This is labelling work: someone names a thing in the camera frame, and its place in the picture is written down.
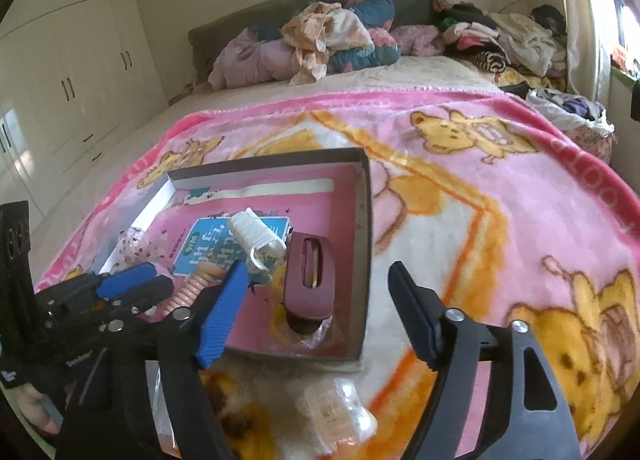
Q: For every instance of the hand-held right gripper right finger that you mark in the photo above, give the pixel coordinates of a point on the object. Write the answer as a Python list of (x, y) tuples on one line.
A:
[(415, 312)]

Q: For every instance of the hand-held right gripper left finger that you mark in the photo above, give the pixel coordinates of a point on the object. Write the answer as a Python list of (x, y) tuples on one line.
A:
[(225, 312)]

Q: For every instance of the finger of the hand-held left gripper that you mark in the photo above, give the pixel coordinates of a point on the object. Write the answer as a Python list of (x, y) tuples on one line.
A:
[(127, 276), (150, 290)]

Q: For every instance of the polka dot mesh hair bow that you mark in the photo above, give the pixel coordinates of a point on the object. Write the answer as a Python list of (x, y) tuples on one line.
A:
[(137, 247)]

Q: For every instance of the orange spiral hair clip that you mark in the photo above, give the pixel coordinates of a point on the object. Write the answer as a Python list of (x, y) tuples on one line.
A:
[(192, 290)]

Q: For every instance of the dark red hair clip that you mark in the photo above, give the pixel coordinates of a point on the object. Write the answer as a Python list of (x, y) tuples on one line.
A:
[(305, 295)]

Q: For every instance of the white claw hair clip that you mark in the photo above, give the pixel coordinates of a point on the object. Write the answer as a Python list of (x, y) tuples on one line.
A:
[(252, 232)]

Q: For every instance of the shallow cardboard box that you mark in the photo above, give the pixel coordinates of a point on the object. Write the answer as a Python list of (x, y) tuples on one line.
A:
[(360, 240)]

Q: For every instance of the person's left hand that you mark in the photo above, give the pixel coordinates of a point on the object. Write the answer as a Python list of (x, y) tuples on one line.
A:
[(37, 407)]

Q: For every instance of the pink cartoon printed blanket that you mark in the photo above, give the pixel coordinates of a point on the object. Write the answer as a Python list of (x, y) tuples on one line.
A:
[(500, 220)]

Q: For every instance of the clear plastic packet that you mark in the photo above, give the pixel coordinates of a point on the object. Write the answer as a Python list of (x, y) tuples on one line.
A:
[(335, 412)]

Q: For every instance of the blue card in box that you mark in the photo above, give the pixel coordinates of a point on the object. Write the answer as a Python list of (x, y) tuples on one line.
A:
[(310, 212)]

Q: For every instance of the cream built-in wardrobe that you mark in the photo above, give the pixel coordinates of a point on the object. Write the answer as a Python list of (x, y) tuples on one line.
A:
[(75, 65)]

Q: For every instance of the bed with beige sheet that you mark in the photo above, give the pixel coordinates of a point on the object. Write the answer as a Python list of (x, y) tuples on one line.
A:
[(250, 85)]

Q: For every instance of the pink padded pajamas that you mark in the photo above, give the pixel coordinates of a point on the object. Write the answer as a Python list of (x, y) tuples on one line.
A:
[(250, 63)]

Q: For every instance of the bag of clothes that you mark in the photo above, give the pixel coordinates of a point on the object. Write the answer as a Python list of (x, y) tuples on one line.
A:
[(570, 108)]

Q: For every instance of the pink fuzzy garment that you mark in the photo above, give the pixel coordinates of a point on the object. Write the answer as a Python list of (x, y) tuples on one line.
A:
[(420, 40)]

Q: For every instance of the grey-green upholstered headboard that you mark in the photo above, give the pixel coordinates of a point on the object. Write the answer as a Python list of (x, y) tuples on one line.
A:
[(235, 20)]

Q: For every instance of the pile of mixed clothes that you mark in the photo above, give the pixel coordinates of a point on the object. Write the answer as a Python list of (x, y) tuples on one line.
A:
[(510, 40)]

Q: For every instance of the orange and white patterned cloth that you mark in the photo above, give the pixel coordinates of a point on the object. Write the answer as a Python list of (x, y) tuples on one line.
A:
[(312, 35)]

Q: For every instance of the pile of clothes on bed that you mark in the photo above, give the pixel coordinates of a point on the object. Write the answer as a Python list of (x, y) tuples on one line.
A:
[(372, 10)]

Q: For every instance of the cream curtain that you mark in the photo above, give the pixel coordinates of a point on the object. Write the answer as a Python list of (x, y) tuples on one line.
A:
[(580, 15)]

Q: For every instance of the window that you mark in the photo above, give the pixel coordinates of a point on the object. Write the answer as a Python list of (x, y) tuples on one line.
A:
[(617, 5)]

